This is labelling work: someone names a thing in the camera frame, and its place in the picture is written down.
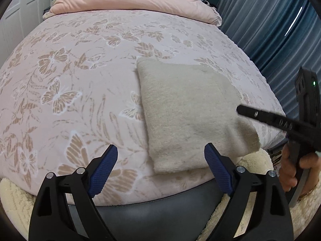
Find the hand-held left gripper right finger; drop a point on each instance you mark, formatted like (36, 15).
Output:
(219, 170)

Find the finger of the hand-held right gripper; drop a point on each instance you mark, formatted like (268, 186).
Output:
(263, 116)

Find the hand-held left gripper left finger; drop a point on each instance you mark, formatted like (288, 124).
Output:
(102, 173)

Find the beige sweater with black hearts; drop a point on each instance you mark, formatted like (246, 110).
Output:
(188, 118)

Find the person's right forearm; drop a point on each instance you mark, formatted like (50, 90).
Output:
(313, 180)

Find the person's right hand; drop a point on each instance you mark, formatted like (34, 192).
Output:
(287, 173)

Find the cream fluffy rug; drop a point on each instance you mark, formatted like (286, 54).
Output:
(260, 163)

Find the patterned storage box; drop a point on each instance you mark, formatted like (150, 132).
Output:
(277, 160)

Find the blue-grey curtain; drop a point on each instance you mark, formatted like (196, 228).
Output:
(263, 30)

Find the pink butterfly printed blanket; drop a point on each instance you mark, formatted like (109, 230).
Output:
(75, 80)

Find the pink quilt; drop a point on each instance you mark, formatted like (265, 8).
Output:
(138, 2)

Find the white wardrobe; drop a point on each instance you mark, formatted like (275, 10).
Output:
(25, 5)

